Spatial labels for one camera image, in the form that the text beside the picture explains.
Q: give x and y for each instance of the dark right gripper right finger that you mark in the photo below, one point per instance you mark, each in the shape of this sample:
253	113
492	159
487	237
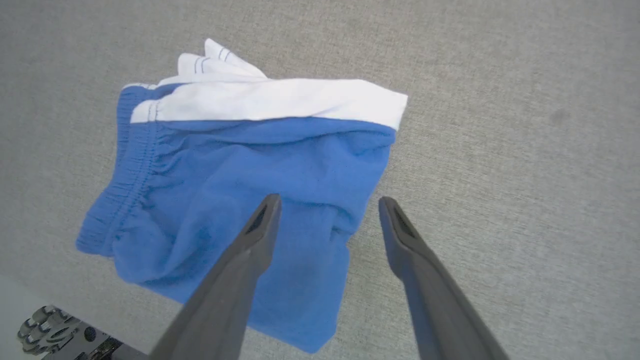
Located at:
430	295

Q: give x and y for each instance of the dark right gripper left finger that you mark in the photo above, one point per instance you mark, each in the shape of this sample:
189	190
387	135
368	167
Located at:
235	280

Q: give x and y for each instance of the blue and white shorts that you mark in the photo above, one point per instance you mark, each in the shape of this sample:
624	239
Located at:
240	175

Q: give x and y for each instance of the grey robot base wheel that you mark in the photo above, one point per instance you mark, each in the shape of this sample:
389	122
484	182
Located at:
47	330

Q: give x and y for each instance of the grey fabric sofa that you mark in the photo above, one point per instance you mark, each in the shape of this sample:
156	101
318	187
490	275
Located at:
500	150

